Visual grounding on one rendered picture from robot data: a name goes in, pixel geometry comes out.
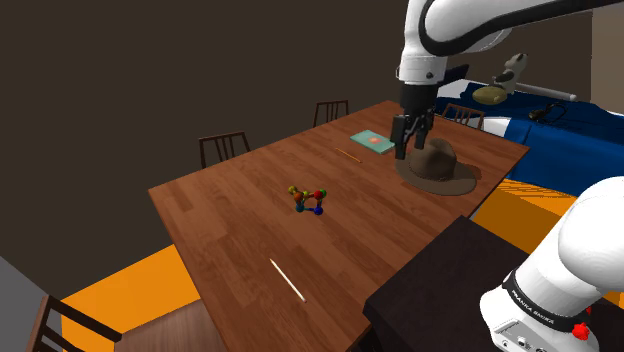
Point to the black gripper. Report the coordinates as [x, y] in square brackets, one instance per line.
[417, 100]

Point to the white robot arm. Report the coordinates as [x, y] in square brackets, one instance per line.
[580, 244]

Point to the teal book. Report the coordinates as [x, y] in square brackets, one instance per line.
[373, 141]

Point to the brown brimmed hat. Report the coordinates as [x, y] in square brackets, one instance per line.
[438, 170]

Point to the dark wooden chair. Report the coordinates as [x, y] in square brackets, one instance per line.
[330, 111]
[166, 331]
[463, 114]
[223, 146]

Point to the orange pencil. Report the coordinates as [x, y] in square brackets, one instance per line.
[348, 155]

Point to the colourful ball and stick toy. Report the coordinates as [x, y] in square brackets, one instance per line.
[308, 201]

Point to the dark robot stand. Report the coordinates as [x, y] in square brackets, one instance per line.
[438, 282]

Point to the bed with blue cover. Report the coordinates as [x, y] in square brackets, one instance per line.
[560, 146]

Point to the brown wooden table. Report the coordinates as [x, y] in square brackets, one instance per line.
[253, 234]

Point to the white pencil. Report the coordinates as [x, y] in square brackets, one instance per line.
[287, 280]

